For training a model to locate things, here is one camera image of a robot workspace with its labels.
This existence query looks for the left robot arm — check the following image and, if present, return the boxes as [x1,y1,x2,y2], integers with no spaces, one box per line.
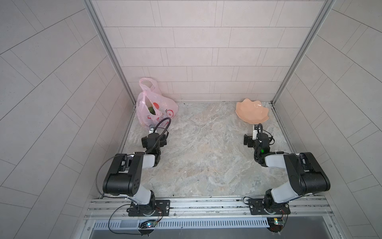
[102,132,168,214]

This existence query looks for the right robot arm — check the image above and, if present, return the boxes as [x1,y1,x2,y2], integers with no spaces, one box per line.
[243,132,330,214]

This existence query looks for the green fake fruit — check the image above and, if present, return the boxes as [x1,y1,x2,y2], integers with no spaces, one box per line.
[148,107,156,115]

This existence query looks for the white vented grille strip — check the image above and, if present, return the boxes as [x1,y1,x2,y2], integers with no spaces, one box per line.
[94,218,270,230]

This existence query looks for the left circuit board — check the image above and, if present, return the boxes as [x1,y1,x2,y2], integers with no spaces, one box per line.
[139,220,158,230]

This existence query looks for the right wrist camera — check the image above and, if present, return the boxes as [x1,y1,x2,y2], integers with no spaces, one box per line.
[252,124,258,140]

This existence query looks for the aluminium mounting rail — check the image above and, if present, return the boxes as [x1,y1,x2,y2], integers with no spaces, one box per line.
[84,196,334,220]

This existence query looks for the pink scalloped bowl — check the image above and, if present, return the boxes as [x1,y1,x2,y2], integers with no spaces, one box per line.
[235,99,269,124]

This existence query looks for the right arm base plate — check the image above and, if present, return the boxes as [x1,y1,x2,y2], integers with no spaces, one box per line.
[247,198,290,215]

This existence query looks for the right circuit board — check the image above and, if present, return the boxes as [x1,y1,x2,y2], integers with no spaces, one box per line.
[267,218,285,233]

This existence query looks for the circuit board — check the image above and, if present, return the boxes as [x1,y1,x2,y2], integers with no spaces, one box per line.
[139,220,158,230]
[267,218,285,233]

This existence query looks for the pink plastic bag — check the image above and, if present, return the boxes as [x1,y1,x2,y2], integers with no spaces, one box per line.
[136,78,179,126]

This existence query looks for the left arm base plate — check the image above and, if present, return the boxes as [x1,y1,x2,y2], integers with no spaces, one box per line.
[126,200,171,217]

